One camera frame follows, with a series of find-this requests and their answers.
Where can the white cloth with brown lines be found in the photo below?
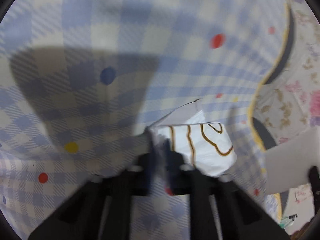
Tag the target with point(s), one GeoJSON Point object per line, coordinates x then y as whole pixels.
{"type": "Point", "coordinates": [207, 155]}

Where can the blue checked dotted tablecloth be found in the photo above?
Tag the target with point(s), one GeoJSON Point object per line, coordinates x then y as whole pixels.
{"type": "Point", "coordinates": [100, 30]}

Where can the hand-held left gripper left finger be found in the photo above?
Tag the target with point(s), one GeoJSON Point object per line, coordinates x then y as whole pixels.
{"type": "Point", "coordinates": [147, 175]}

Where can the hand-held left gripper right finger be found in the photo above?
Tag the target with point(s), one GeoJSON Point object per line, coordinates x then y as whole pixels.
{"type": "Point", "coordinates": [170, 157]}

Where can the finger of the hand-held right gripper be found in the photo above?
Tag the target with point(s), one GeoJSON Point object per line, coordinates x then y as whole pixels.
{"type": "Point", "coordinates": [315, 180]}

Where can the floral printed cloth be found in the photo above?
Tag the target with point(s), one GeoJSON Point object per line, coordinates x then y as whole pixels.
{"type": "Point", "coordinates": [287, 110]}

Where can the green and black small object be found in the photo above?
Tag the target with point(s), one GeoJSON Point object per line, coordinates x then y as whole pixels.
{"type": "Point", "coordinates": [288, 220]}

